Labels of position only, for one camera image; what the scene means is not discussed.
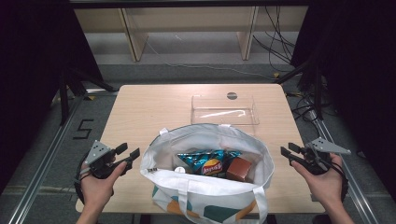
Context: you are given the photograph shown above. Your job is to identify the wooden shelf unit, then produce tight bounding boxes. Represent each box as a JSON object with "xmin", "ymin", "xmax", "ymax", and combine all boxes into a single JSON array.
[{"xmin": 74, "ymin": 5, "xmax": 309, "ymax": 63}]

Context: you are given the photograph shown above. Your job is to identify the blue chip bag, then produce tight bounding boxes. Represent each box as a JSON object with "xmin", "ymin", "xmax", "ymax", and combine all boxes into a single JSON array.
[{"xmin": 177, "ymin": 149, "xmax": 243, "ymax": 177}]

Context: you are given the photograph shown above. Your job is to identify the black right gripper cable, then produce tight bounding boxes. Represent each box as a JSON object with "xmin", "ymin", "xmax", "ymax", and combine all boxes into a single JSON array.
[{"xmin": 328, "ymin": 160, "xmax": 349, "ymax": 203}]

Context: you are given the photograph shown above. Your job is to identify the aluminium floor rail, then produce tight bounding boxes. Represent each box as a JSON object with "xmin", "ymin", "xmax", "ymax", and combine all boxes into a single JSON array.
[
  {"xmin": 306, "ymin": 110, "xmax": 380, "ymax": 224},
  {"xmin": 6, "ymin": 90, "xmax": 92, "ymax": 224}
]

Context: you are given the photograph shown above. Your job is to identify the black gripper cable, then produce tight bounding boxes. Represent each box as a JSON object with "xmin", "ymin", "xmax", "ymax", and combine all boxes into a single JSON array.
[
  {"xmin": 328, "ymin": 160, "xmax": 349, "ymax": 203},
  {"xmin": 74, "ymin": 151, "xmax": 92, "ymax": 205}
]

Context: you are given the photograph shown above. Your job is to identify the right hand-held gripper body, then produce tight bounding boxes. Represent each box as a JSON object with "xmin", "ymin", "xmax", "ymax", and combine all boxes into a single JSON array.
[{"xmin": 299, "ymin": 136, "xmax": 352, "ymax": 175}]

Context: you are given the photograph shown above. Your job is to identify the bundle of black cables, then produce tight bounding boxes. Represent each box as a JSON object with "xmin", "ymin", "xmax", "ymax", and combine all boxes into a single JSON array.
[{"xmin": 252, "ymin": 5, "xmax": 297, "ymax": 73}]

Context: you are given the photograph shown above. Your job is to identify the person's left hand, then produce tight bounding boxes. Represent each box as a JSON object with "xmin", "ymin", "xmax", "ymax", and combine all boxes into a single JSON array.
[{"xmin": 80, "ymin": 161, "xmax": 128, "ymax": 208}]

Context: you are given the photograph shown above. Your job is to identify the white floor cable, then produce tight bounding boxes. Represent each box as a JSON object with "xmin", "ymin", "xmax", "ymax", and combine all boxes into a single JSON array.
[{"xmin": 144, "ymin": 34, "xmax": 276, "ymax": 80}]

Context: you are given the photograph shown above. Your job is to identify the brown carton box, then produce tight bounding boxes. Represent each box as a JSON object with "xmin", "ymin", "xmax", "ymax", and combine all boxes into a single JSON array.
[{"xmin": 225, "ymin": 157, "xmax": 252, "ymax": 183}]

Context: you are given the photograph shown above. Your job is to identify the clear plastic bin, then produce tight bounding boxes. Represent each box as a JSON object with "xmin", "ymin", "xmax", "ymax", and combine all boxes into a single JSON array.
[{"xmin": 190, "ymin": 94, "xmax": 261, "ymax": 127}]

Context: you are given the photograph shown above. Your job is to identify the black curtain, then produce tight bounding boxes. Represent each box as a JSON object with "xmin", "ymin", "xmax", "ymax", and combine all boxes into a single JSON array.
[
  {"xmin": 0, "ymin": 0, "xmax": 105, "ymax": 194},
  {"xmin": 290, "ymin": 0, "xmax": 396, "ymax": 200}
]

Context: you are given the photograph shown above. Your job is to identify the black floor cables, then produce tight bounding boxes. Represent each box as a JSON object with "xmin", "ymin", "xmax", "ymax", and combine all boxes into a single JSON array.
[{"xmin": 285, "ymin": 91, "xmax": 316, "ymax": 123}]

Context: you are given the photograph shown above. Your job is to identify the black metal stand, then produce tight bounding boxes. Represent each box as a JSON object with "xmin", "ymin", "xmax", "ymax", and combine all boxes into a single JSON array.
[
  {"xmin": 57, "ymin": 66, "xmax": 118, "ymax": 126},
  {"xmin": 275, "ymin": 60, "xmax": 325, "ymax": 121}
]

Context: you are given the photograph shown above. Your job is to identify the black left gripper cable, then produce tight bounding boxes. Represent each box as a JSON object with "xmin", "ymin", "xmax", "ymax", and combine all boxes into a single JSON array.
[{"xmin": 74, "ymin": 151, "xmax": 92, "ymax": 205}]

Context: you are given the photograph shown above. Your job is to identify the white tote bag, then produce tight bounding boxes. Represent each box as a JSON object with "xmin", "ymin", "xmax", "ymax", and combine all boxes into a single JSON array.
[{"xmin": 139, "ymin": 123, "xmax": 276, "ymax": 224}]

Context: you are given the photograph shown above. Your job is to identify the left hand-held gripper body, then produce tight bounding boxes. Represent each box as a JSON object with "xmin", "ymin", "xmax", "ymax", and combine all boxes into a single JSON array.
[{"xmin": 83, "ymin": 140, "xmax": 127, "ymax": 180}]

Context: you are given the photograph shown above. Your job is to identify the person's right hand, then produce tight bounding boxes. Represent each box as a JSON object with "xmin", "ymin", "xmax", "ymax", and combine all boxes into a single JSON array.
[{"xmin": 290, "ymin": 154, "xmax": 345, "ymax": 203}]

